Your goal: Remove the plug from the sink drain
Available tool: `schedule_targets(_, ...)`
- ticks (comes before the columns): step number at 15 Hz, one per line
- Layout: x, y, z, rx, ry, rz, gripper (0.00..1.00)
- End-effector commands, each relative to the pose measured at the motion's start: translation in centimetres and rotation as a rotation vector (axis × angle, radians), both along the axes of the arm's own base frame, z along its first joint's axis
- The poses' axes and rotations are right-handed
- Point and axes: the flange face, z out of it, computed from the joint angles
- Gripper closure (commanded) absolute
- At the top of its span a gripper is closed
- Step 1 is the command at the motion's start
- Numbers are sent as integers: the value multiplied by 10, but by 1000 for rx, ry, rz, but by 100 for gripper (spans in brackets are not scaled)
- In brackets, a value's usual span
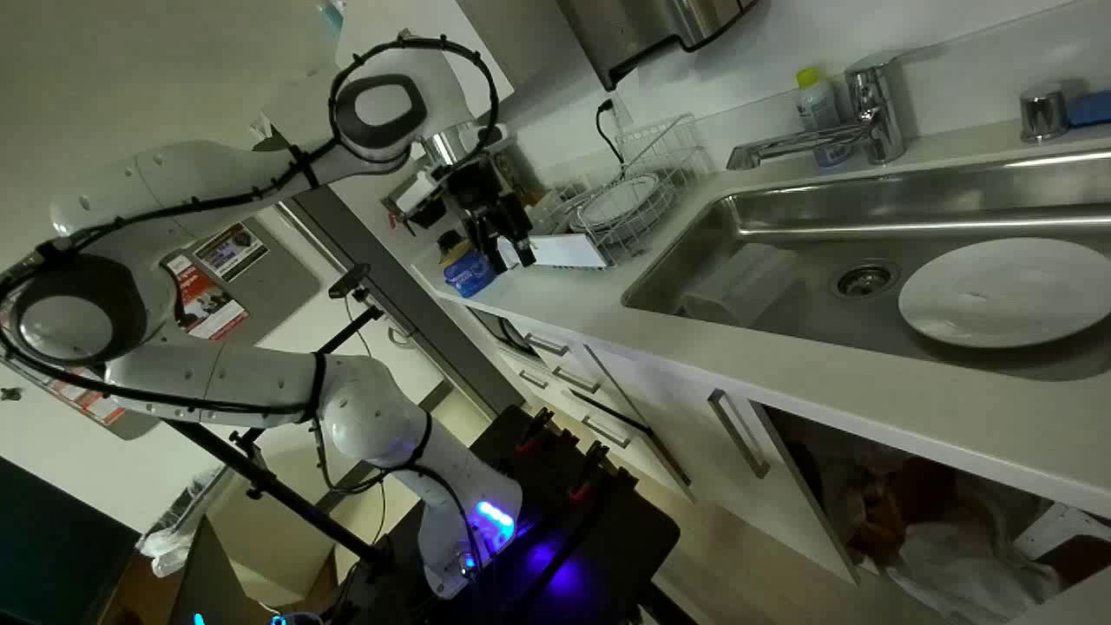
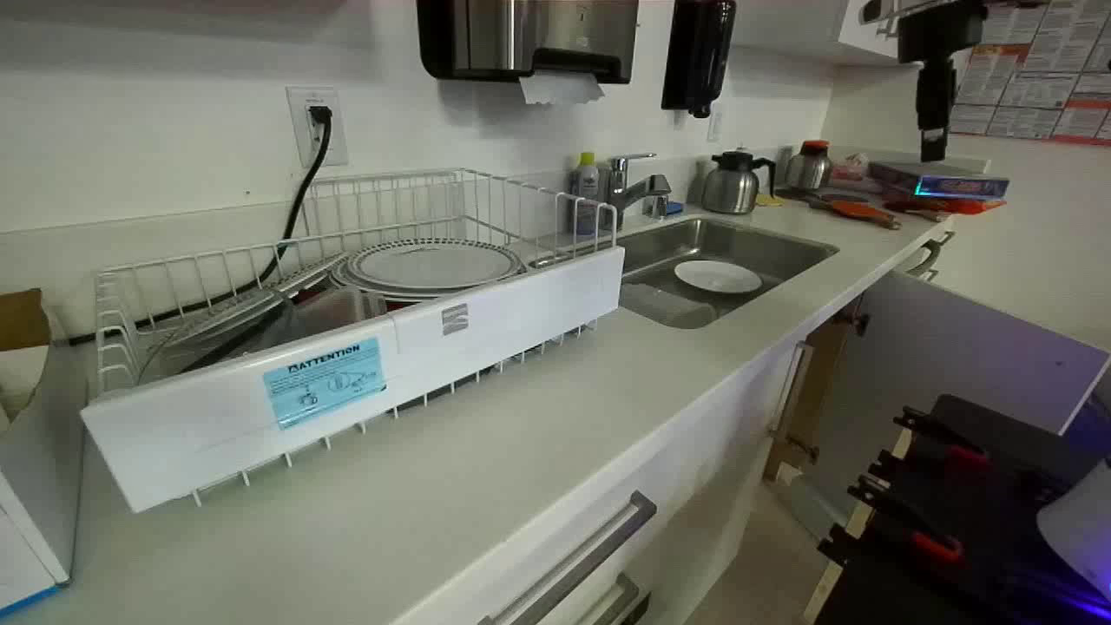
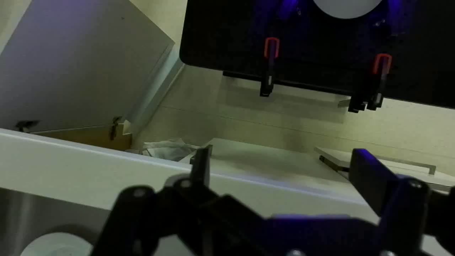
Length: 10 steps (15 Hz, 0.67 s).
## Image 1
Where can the chrome sink faucet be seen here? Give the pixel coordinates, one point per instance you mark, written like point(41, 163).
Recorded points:
point(873, 110)

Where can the white round plate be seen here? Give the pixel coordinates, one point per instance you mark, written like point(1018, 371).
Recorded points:
point(1006, 297)

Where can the steel paper towel dispenser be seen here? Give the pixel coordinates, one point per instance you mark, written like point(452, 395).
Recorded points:
point(620, 35)

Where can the white plastic bag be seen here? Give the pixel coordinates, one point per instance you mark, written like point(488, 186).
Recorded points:
point(958, 569)

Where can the yellow capped soap bottle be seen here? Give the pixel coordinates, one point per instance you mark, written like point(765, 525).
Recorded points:
point(816, 105)

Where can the black tripod stand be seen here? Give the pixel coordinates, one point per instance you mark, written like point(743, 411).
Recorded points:
point(270, 487)

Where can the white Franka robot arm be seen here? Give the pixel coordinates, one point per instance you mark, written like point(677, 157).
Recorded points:
point(210, 385)

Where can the translucent white plastic container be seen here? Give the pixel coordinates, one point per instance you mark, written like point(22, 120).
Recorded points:
point(748, 284)

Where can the stainless steel sink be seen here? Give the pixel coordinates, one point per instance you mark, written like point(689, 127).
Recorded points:
point(751, 210)

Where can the white open cabinet door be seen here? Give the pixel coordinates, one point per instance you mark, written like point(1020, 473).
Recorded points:
point(1077, 601)

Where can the red striped wall notice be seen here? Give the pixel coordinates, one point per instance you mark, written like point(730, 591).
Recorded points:
point(88, 404)

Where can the small dark framed poster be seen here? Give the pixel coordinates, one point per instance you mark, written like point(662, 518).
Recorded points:
point(231, 251)

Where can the dark blue flat box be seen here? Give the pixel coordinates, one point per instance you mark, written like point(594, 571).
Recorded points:
point(1091, 110)

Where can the dark rimmed white plate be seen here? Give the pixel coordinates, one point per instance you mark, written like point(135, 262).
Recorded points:
point(626, 204)

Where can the red and white poster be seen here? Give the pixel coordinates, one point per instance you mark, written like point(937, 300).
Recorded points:
point(206, 303)

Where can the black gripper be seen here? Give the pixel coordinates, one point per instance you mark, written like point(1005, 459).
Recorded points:
point(491, 196)

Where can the white and blue box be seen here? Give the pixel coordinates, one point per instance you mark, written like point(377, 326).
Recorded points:
point(471, 274)

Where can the perforated steel drain plug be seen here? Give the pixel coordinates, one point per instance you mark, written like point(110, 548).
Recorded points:
point(862, 278)

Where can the black robot cart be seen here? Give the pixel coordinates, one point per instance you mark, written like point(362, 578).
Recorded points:
point(600, 542)

